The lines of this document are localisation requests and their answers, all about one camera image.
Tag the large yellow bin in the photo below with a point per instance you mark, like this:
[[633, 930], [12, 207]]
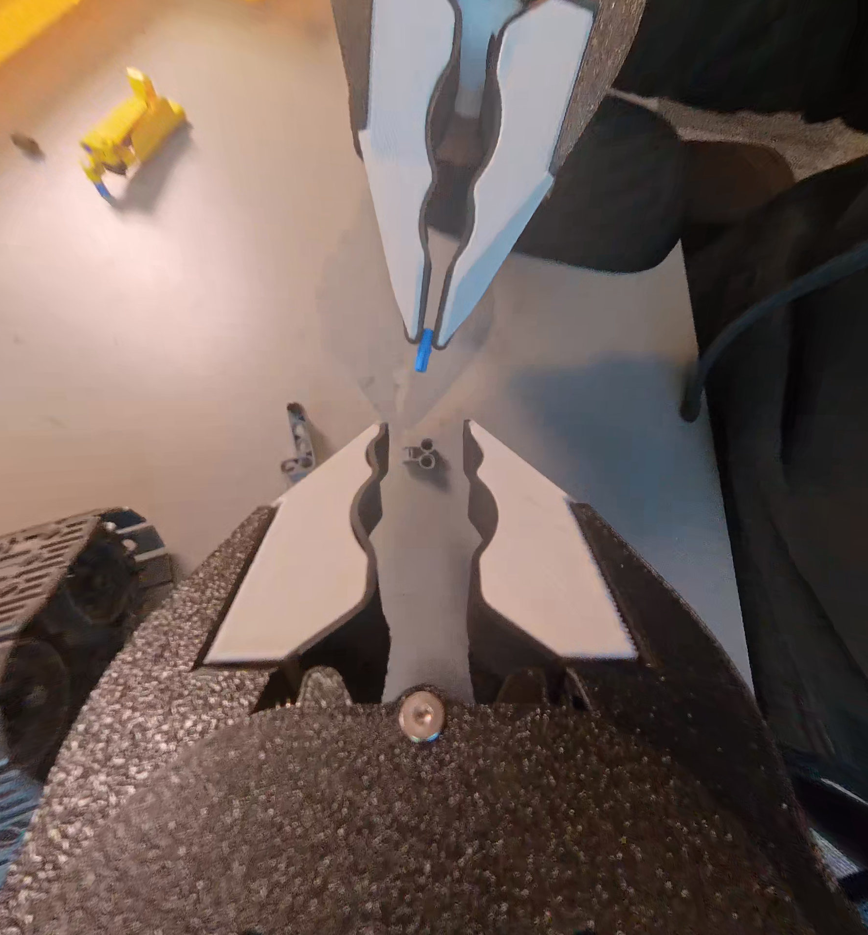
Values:
[[3, 37]]

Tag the small brown round piece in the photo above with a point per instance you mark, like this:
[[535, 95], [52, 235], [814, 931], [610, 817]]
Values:
[[25, 143]]

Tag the small blue pin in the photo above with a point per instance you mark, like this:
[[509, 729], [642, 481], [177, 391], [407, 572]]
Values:
[[424, 351]]

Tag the grey bent beam piece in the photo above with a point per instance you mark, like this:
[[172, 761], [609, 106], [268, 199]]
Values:
[[300, 443]]

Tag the small yellow block assembly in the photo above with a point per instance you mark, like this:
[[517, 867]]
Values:
[[135, 132]]

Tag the yellow toy tracked robot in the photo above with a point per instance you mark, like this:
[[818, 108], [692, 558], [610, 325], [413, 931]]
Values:
[[40, 643]]

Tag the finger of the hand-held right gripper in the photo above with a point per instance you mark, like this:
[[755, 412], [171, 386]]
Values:
[[397, 132], [529, 132]]

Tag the grey desk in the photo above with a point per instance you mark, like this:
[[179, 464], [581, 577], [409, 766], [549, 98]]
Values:
[[186, 322]]

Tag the small grey connector piece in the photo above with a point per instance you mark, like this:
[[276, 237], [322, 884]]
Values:
[[424, 456]]

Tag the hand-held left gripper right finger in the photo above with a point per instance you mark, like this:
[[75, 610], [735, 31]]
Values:
[[551, 585]]

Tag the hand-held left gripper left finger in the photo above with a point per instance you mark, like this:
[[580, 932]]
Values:
[[295, 585]]

